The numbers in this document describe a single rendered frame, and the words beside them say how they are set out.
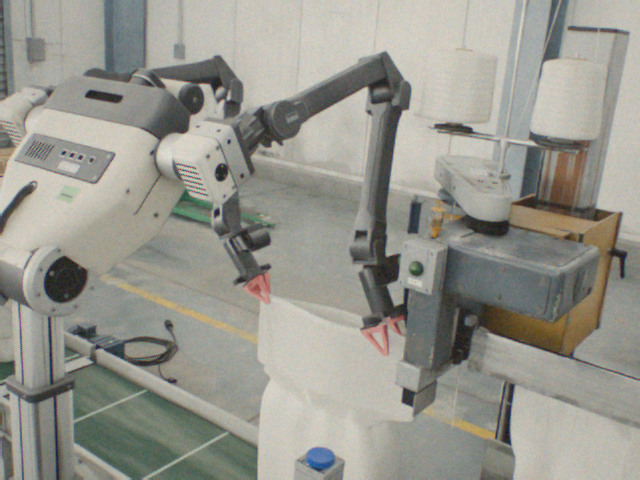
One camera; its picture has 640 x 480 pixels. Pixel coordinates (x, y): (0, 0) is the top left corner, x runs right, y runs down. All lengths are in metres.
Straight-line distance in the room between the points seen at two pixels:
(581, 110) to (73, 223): 1.03
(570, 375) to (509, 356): 0.13
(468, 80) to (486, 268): 0.48
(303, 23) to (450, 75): 6.55
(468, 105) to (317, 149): 6.44
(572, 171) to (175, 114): 0.93
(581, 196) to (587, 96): 0.31
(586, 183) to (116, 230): 1.07
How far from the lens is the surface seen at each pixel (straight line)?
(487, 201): 1.43
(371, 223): 1.61
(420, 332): 1.43
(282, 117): 1.41
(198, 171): 1.30
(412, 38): 7.33
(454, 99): 1.61
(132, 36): 9.77
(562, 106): 1.53
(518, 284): 1.31
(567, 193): 1.77
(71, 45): 9.79
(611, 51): 1.74
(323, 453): 1.53
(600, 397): 1.50
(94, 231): 1.41
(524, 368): 1.53
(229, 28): 8.87
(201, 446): 2.41
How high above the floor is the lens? 1.69
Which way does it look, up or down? 17 degrees down
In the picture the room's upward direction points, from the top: 5 degrees clockwise
